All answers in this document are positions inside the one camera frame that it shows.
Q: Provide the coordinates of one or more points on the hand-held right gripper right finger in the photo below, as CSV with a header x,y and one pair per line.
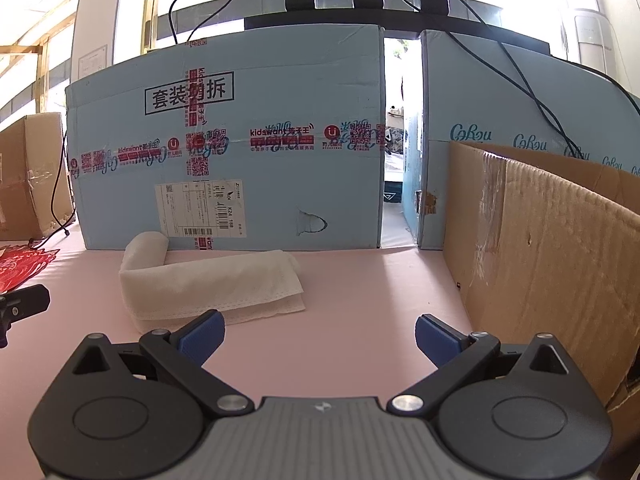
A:
x,y
437,340

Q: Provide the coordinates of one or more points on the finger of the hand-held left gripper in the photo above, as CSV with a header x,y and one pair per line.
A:
x,y
27,302

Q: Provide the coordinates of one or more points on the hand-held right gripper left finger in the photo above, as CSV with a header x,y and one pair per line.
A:
x,y
202,337

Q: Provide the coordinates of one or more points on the white cloth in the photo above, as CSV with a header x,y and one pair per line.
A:
x,y
210,280

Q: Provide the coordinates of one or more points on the red paper cutting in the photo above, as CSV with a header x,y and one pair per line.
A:
x,y
20,265

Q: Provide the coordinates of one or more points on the taped brown cardboard box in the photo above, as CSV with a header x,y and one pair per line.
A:
x,y
30,170

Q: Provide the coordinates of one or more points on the open brown cardboard box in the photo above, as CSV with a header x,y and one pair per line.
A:
x,y
550,260

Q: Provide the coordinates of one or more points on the large blue cardboard box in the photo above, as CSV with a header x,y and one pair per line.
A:
x,y
280,180

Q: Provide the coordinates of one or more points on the white air conditioner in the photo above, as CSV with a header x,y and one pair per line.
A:
x,y
590,40

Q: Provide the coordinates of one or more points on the wooden door frame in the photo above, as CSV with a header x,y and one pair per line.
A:
x,y
39,75

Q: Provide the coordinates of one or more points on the framed wall notice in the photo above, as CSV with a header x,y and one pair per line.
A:
x,y
93,62

